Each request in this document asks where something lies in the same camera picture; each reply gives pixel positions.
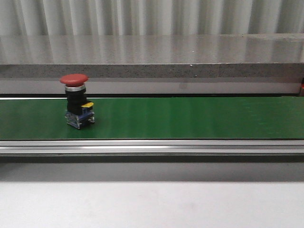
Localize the green conveyor belt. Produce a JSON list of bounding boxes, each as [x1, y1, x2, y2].
[[0, 96, 304, 140]]

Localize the grey speckled stone counter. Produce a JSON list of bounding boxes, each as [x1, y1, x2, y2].
[[0, 34, 304, 96]]

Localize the aluminium conveyor frame rail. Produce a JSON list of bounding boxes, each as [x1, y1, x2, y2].
[[0, 139, 304, 157]]

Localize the white pleated curtain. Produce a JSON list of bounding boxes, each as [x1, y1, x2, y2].
[[0, 0, 304, 36]]

